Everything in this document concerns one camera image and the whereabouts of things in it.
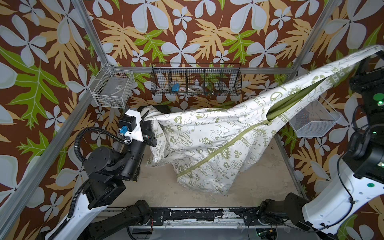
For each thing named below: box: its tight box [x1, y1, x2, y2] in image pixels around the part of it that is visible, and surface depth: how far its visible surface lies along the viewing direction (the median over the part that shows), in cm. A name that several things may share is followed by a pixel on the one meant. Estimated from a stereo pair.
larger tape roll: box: [190, 85, 203, 92], surface depth 100 cm
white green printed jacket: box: [143, 45, 384, 194], surface depth 50 cm
